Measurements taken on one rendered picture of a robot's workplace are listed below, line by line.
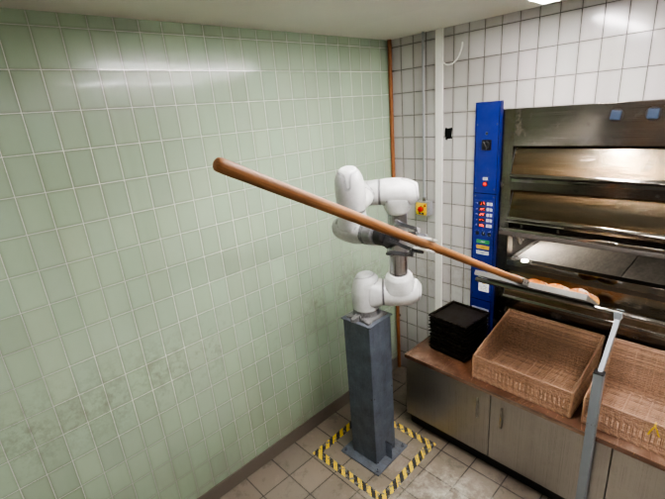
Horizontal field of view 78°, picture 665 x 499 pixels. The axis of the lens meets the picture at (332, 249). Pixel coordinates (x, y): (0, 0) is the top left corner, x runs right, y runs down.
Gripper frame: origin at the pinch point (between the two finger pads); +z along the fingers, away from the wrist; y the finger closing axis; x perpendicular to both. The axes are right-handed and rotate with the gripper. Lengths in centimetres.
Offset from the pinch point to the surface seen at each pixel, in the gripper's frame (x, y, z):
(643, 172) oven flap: -121, -66, 33
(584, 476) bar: -133, 85, 39
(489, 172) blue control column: -121, -62, -45
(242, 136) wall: 4, -37, -123
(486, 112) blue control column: -105, -94, -48
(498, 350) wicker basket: -161, 45, -27
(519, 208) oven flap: -133, -45, -26
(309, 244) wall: -62, 9, -122
